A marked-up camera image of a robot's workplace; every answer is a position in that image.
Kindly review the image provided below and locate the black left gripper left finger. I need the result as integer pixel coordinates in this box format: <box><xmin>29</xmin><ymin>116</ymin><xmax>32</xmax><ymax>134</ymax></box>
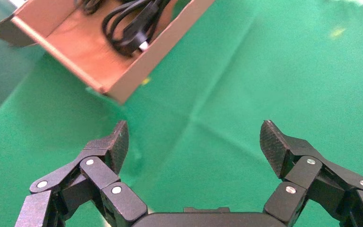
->
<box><xmin>14</xmin><ymin>120</ymin><xmax>148</xmax><ymax>227</ymax></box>

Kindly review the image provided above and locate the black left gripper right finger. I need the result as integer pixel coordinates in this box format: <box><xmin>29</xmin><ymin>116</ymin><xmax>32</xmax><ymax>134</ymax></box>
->
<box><xmin>259</xmin><ymin>119</ymin><xmax>363</xmax><ymax>227</ymax></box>

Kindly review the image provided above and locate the black USB cable bundle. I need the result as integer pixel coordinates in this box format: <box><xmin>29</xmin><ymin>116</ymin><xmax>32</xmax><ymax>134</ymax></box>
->
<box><xmin>101</xmin><ymin>0</ymin><xmax>172</xmax><ymax>58</ymax></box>

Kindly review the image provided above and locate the open cardboard box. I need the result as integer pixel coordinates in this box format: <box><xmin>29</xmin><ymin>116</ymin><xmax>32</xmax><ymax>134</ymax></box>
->
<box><xmin>0</xmin><ymin>0</ymin><xmax>216</xmax><ymax>105</ymax></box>

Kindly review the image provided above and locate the green table cloth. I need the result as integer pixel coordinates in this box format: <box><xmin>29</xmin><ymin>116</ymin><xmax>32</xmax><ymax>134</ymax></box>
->
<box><xmin>0</xmin><ymin>0</ymin><xmax>363</xmax><ymax>227</ymax></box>

